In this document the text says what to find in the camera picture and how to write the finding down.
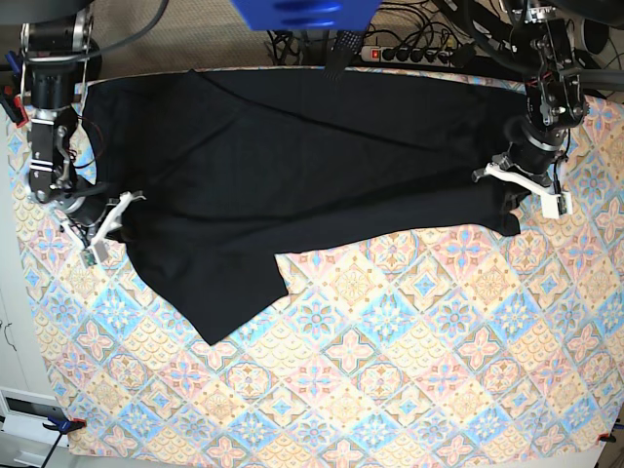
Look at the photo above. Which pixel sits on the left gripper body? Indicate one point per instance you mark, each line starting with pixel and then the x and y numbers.
pixel 530 151

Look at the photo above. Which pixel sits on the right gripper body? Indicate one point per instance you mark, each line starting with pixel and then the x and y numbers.
pixel 85 206

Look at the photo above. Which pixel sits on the black T-shirt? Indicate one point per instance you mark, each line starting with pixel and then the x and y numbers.
pixel 239 166

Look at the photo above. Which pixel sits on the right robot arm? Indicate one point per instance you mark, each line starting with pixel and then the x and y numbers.
pixel 48 42

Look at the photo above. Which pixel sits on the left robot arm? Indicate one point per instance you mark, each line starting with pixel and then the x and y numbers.
pixel 536 45

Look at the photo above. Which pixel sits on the red clamp top left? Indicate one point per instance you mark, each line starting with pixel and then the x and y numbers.
pixel 11 74

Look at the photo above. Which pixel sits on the patterned tablecloth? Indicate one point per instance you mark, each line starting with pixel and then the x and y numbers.
pixel 447 347

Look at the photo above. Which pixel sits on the white cabinet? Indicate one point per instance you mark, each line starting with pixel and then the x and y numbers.
pixel 22 366

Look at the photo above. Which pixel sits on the blue clamp bottom left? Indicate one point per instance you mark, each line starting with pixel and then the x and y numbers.
pixel 64 426

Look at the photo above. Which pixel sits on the orange clamp bottom right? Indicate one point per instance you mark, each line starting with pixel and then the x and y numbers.
pixel 607 438

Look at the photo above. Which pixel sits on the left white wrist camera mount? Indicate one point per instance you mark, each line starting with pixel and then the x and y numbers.
pixel 554 201

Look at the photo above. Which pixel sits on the black power strip red switch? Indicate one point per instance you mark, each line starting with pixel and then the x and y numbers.
pixel 412 56

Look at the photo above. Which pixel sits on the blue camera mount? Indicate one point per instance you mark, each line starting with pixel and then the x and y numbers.
pixel 307 14

